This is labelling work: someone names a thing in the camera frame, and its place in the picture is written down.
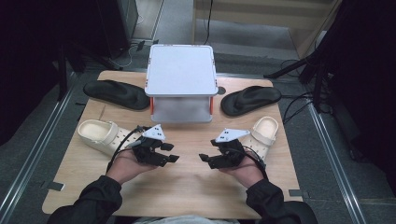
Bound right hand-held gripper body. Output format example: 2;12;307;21
214;128;251;171

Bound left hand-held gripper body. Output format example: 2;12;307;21
130;123;167;167

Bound cream clog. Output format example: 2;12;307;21
241;116;280;161
77;119;143;157

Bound black flip-flop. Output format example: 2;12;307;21
82;79;151;111
219;85;283;118

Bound white two-tier shoe rack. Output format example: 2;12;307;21
144;43;219;123

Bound person's left hand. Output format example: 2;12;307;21
106;149;157;187

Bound person's right hand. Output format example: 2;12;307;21
219;154;266;189

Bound grey tape strip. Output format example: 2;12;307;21
40;180;66;192
288;189;311;200

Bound black stand legs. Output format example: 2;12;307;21
263;46;332;114

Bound black upright stand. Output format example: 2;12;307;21
57;46;69;102

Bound black cabinet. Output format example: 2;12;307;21
96;0;140;59

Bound wooden platform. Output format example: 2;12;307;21
191;0;344;59

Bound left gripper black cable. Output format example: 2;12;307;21
106;125;151;174

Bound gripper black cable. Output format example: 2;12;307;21
106;125;151;174
242;145;270;182

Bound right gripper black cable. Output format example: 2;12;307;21
242;145;270;182

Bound black floor cables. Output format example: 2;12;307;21
279;59;316;126

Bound white floor cable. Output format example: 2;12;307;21
108;40;148;70

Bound metal floor rail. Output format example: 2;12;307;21
0;71;78;224
306;102;369;224

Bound black hanging cable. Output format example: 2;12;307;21
203;0;215;46

